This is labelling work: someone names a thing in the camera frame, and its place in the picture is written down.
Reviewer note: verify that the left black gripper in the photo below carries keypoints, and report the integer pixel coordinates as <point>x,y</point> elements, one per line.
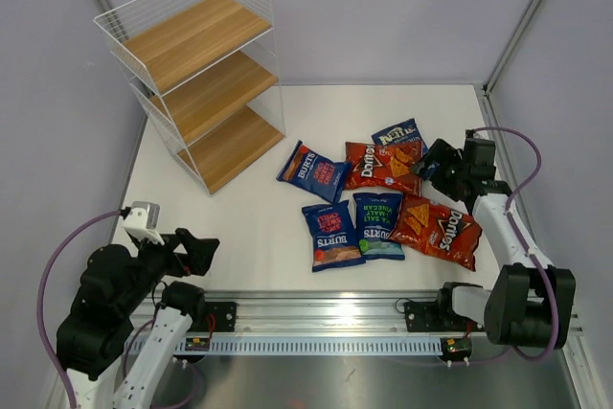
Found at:
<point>197,258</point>

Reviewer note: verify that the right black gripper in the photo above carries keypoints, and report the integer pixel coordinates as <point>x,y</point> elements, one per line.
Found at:
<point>442,153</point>

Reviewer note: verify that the red Doritos bag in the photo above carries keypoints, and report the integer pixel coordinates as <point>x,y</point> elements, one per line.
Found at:
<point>384,166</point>
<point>437,231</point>

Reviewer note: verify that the blue Burts chilli bag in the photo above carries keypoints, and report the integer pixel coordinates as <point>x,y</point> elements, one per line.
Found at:
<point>334,239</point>
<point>315,173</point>

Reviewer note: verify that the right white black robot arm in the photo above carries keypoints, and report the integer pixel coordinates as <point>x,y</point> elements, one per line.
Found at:
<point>530,304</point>

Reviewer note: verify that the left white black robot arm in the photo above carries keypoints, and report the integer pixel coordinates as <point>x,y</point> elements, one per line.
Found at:
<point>91,340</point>

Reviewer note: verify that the blue Kettle vinegar chips bag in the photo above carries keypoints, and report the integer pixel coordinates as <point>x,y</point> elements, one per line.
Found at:
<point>399,133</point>

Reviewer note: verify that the blue Burts vinegar bag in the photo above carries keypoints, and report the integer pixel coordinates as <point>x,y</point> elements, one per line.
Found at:
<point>375,218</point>

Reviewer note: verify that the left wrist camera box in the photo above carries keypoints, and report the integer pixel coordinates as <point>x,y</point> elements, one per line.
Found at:
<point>141,221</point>

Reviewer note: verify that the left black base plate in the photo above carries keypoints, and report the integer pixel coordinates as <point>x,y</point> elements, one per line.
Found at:
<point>221,316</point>

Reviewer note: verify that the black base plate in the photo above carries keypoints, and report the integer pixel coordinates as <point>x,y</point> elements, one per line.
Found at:
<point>430,317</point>
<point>221,316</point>

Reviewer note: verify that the right aluminium frame post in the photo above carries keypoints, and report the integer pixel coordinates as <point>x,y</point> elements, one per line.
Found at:
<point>520,29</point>

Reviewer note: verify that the white slotted cable duct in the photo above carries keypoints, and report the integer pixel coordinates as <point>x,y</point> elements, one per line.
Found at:
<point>311,346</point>

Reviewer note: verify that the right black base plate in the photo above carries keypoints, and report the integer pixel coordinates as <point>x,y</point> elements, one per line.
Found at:
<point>430,317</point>

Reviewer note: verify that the aluminium mounting rail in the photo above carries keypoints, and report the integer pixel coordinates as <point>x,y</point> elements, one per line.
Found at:
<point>318,313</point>

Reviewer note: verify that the white wire wooden shelf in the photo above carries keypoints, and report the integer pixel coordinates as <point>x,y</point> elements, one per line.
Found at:
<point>207,75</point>

